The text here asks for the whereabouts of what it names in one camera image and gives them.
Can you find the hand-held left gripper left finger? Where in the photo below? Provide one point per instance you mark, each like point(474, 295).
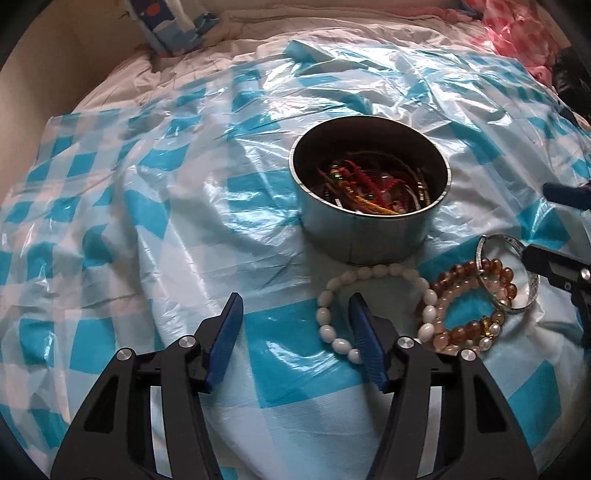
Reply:
point(224, 341)

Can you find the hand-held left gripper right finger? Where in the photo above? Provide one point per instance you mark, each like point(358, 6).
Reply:
point(367, 341)

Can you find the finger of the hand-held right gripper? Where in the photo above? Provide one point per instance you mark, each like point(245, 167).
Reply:
point(568, 194)
point(549, 263)

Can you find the silver engraved bangle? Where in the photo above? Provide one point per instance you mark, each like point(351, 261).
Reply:
point(531, 293)

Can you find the round metal tin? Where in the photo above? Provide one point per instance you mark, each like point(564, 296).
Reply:
point(360, 235)

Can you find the black plastic bag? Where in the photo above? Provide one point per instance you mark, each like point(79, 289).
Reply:
point(575, 78)

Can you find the blue checkered plastic sheet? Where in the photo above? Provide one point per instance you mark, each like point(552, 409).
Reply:
point(161, 207)

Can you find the pink checkered plastic sheet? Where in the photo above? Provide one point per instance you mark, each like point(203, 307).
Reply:
point(517, 37)

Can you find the pink cloth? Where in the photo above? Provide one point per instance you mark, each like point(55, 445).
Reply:
point(448, 13)

